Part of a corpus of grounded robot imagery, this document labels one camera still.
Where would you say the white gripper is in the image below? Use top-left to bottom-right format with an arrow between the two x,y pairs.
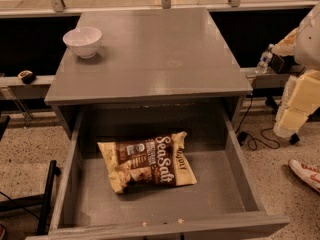
272,29 -> 320,138

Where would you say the brown sea salt chip bag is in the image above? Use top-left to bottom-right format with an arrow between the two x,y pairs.
98,131 -> 197,194

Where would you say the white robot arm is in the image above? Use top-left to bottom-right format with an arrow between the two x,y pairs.
272,4 -> 320,138

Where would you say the grey cabinet counter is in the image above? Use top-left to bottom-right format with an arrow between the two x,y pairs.
45,8 -> 252,132

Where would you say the grey open top drawer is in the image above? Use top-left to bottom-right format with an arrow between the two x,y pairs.
27,101 -> 289,240

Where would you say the small black box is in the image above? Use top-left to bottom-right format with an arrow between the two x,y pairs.
270,54 -> 294,74

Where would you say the clear plastic water bottle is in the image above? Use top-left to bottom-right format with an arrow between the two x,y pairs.
256,44 -> 274,74

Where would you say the white red sneaker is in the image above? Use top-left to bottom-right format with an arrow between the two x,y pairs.
288,159 -> 320,193

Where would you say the white ceramic bowl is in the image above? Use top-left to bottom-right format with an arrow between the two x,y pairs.
63,27 -> 102,58

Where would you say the yellow black tape measure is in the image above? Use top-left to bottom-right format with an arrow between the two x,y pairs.
18,70 -> 36,84

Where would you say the black metal stand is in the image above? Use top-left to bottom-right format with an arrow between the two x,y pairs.
0,160 -> 61,236

